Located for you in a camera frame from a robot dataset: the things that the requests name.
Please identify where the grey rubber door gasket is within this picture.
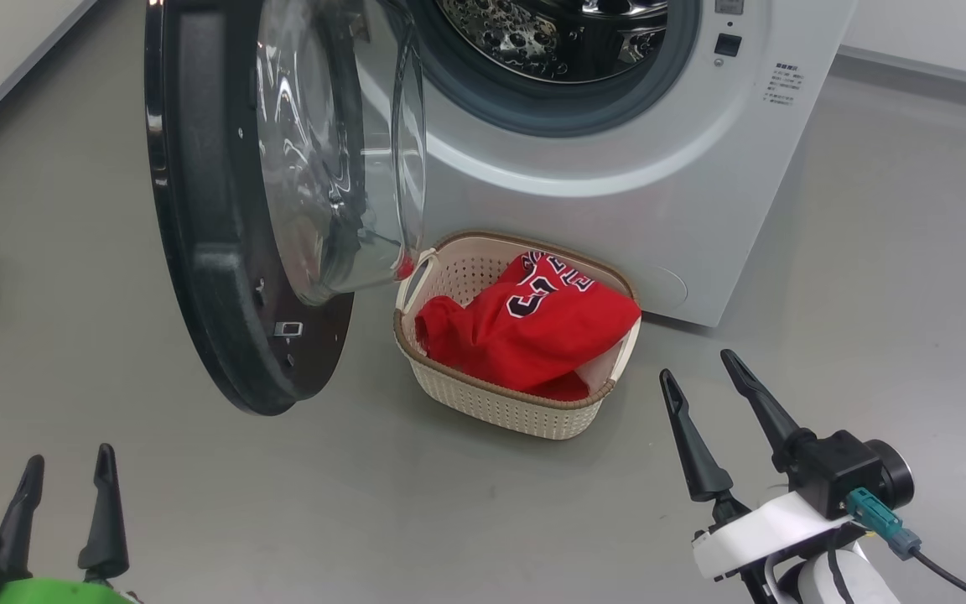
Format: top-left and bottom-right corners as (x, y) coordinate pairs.
(405, 0), (703, 138)

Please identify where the stainless steel washer drum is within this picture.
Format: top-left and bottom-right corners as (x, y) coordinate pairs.
(436, 0), (671, 84)

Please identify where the red shorts white stripe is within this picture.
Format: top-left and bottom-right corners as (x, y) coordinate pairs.
(527, 369), (593, 403)

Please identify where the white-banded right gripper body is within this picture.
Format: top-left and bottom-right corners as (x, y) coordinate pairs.
(691, 491), (867, 584)

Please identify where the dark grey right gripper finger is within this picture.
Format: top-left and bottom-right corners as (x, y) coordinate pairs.
(719, 349), (816, 472)
(659, 369), (750, 526)

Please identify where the white washing machine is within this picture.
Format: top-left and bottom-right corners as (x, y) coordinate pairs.
(349, 0), (860, 329)

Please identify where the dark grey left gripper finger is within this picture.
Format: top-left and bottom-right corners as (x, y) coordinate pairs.
(0, 455), (45, 580)
(78, 444), (131, 582)

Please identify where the red basketball jersey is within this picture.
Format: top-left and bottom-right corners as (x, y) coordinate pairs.
(413, 250), (643, 395)

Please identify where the cream perforated laundry basket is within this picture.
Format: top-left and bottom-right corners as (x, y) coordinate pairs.
(392, 231), (644, 442)

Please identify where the black round glass washer door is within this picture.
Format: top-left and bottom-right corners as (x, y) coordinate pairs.
(144, 0), (428, 418)

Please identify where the right camera cable teal plug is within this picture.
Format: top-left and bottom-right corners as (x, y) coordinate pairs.
(845, 487), (966, 604)

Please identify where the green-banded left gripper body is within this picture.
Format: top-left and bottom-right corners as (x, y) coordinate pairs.
(0, 577), (142, 604)

